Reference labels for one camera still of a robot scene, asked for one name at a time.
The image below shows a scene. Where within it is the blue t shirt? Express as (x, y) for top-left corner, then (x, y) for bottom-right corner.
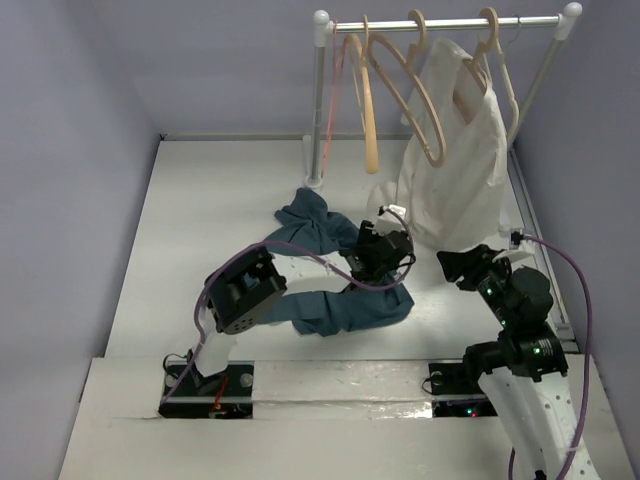
(262, 188), (414, 337)

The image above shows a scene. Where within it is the wooden hanger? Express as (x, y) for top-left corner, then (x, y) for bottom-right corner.
(366, 8), (449, 169)
(452, 7), (520, 147)
(344, 15), (379, 174)

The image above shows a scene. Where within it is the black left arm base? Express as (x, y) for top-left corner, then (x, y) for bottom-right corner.
(158, 362), (254, 420)

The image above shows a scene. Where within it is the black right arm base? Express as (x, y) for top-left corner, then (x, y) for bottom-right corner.
(421, 362), (497, 418)

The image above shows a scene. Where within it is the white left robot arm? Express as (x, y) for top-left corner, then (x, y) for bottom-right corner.
(186, 220), (416, 395)

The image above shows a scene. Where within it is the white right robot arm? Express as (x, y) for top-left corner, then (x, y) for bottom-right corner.
(437, 244), (598, 479)

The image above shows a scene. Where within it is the white shirt on hanger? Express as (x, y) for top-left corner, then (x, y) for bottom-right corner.
(367, 38), (508, 250)

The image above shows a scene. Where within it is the silver clothes rack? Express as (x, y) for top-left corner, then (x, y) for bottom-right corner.
(302, 2), (583, 191)

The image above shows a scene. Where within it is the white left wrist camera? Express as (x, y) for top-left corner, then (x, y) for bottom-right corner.
(374, 204), (406, 235)

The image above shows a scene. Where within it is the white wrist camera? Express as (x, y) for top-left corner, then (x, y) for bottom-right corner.
(494, 229), (535, 263)
(374, 204), (406, 235)

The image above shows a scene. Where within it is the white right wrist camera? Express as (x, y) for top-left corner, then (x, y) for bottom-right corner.
(494, 229), (535, 263)

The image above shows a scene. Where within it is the pink cord on rack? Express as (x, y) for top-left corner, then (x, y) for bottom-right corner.
(319, 19), (354, 174)

